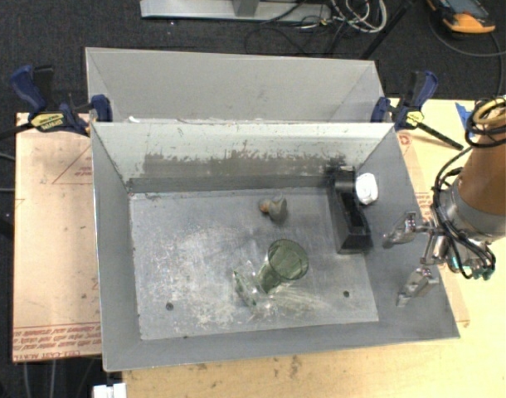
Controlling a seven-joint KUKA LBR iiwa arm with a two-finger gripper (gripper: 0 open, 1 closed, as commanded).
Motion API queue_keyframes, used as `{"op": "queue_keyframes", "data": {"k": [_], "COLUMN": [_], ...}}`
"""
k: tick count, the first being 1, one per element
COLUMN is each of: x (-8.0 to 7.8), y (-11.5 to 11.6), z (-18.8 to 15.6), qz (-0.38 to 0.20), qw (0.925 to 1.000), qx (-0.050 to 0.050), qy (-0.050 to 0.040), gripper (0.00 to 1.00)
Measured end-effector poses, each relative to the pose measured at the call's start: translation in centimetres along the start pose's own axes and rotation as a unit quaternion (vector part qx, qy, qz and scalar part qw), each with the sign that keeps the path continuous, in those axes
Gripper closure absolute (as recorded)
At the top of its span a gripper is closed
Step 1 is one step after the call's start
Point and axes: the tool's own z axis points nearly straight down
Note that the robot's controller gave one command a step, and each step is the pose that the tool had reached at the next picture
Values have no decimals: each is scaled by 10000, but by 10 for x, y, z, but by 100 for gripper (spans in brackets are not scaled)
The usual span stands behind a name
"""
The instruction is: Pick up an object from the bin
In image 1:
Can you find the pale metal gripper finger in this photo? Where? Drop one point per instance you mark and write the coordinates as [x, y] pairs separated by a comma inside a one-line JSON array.
[[402, 232], [419, 285]]

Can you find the black angular block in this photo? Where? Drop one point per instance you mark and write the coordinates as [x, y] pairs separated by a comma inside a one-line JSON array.
[[350, 226]]

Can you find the green glass cup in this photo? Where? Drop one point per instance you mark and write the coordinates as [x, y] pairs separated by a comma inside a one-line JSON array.
[[284, 263]]

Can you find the grey and orange toy animal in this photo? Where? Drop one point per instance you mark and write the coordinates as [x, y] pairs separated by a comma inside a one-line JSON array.
[[274, 209]]

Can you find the clear glass piece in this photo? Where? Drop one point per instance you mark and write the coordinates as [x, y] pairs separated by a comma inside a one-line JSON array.
[[246, 290]]

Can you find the grey metal bin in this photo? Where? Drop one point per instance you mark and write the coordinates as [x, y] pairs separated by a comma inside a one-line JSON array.
[[203, 239]]

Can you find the brown cardboard board red print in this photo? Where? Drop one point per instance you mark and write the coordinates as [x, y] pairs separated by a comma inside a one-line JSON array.
[[54, 239]]

